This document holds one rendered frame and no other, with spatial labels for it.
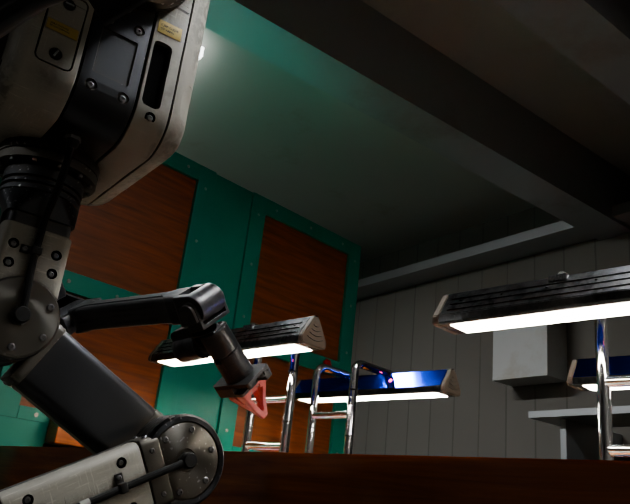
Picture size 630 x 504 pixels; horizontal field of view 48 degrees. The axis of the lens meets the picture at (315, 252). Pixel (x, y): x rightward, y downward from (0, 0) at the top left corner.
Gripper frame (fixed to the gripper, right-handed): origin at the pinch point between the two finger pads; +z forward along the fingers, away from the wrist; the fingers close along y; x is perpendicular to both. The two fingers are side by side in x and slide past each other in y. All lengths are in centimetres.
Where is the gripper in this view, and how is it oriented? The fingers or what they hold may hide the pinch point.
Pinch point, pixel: (262, 413)
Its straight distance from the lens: 138.5
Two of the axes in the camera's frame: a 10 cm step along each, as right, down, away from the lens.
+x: -5.2, 5.0, -6.9
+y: -7.2, 1.7, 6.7
